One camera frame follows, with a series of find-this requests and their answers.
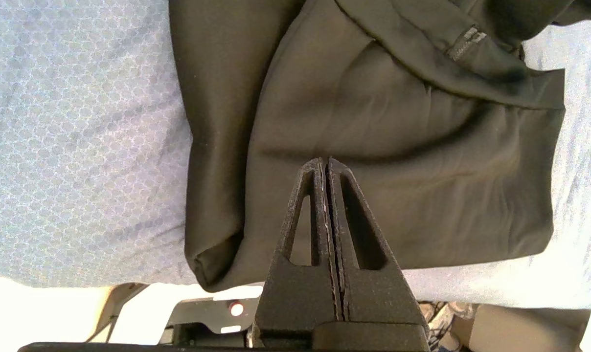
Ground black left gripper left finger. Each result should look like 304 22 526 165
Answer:
252 156 344 345

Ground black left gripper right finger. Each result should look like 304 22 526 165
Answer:
325 156 431 326

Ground black zip hoodie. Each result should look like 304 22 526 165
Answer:
168 0 591 293

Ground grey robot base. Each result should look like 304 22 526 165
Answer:
86 283 264 347

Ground brown cardboard box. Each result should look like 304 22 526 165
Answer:
464 304 591 352

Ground blue bed sheet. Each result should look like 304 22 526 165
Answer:
0 0 591 311

